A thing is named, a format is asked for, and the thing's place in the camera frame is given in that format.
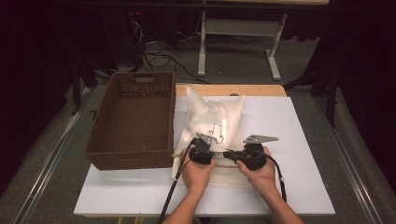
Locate white-framed desk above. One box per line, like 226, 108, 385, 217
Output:
192, 0, 331, 81

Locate person's left hand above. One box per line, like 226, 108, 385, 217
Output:
181, 152, 217, 195

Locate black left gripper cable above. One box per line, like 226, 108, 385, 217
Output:
157, 139, 195, 224

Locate dark equipment box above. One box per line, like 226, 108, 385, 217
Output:
102, 8, 148, 71

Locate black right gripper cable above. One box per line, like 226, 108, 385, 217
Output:
258, 152, 288, 203

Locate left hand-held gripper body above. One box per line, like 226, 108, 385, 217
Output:
189, 133, 217, 165

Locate person's right hand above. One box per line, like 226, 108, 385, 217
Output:
235, 147, 278, 195

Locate cream drawstring laundry bag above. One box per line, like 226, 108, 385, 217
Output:
171, 86, 253, 189

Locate aluminium floor rail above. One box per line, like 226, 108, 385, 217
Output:
10, 87, 92, 224
314, 96, 384, 224

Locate black metal stand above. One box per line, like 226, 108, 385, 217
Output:
70, 59, 110, 117
283, 66, 340, 128

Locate black floor cables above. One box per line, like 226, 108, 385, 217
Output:
127, 18, 211, 85

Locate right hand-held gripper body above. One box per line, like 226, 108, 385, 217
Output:
234, 133, 279, 171

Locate brown woven basket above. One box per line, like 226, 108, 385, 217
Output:
84, 70, 177, 171

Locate white board mat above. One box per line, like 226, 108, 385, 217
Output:
73, 95, 336, 217

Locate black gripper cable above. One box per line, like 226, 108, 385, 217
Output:
258, 152, 288, 203
157, 139, 195, 224

